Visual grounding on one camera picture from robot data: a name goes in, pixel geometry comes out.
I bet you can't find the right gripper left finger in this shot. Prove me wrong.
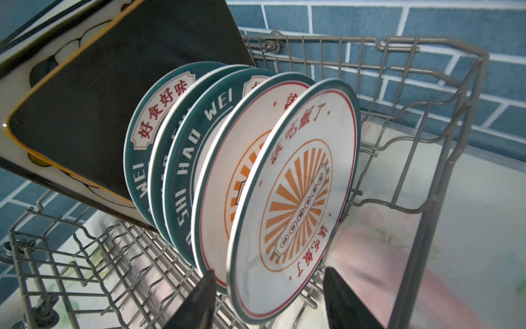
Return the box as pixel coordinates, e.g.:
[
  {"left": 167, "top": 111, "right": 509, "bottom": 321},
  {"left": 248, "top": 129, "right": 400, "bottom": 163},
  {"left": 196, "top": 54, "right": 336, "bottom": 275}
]
[{"left": 164, "top": 270, "right": 216, "bottom": 329}]

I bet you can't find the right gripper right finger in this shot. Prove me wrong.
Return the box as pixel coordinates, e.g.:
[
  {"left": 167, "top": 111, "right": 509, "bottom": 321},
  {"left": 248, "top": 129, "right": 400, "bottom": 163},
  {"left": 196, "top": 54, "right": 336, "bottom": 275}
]
[{"left": 323, "top": 267, "right": 383, "bottom": 329}]

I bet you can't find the round plate orange sunburst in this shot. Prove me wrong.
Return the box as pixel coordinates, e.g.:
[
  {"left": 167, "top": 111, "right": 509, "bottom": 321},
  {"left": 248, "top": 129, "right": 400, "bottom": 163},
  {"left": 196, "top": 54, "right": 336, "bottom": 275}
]
[{"left": 227, "top": 78, "right": 360, "bottom": 324}]

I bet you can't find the green rim round plate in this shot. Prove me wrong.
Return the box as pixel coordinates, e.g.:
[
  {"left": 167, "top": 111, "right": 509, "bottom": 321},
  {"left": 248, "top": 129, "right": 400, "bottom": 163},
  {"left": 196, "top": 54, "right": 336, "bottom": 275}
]
[{"left": 162, "top": 67, "right": 276, "bottom": 266}]

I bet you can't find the black square plate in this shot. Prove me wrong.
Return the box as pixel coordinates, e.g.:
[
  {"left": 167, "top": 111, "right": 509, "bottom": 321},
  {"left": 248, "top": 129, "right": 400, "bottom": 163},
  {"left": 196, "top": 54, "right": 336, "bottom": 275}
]
[{"left": 5, "top": 1, "right": 252, "bottom": 202}]

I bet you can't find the floral square plate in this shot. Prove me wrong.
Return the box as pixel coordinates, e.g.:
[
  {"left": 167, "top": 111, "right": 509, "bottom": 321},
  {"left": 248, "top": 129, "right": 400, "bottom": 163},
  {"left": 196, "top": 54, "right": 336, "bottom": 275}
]
[{"left": 1, "top": 1, "right": 150, "bottom": 228}]

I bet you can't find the grey wire dish rack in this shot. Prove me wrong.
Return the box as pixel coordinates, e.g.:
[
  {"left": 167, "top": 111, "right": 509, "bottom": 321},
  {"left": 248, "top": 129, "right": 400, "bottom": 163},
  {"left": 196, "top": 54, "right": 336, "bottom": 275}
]
[{"left": 0, "top": 30, "right": 490, "bottom": 329}]

